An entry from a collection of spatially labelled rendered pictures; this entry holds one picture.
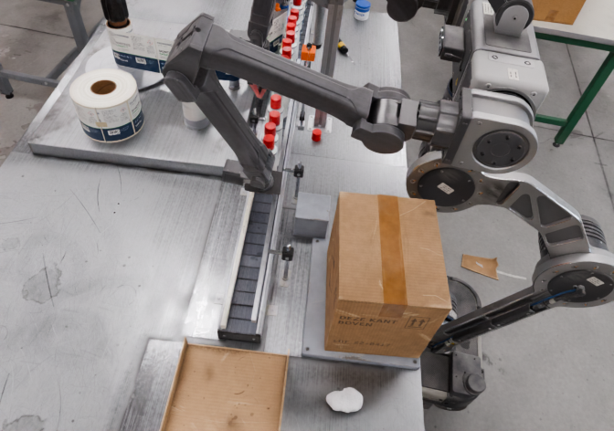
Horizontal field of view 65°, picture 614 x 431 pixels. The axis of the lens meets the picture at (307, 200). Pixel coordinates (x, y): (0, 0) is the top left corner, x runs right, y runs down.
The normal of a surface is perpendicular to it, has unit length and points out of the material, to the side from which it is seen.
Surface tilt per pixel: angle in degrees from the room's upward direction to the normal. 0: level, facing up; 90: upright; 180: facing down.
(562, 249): 90
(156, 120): 0
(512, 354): 0
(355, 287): 0
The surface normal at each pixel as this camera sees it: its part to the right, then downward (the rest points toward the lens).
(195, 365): 0.08, -0.64
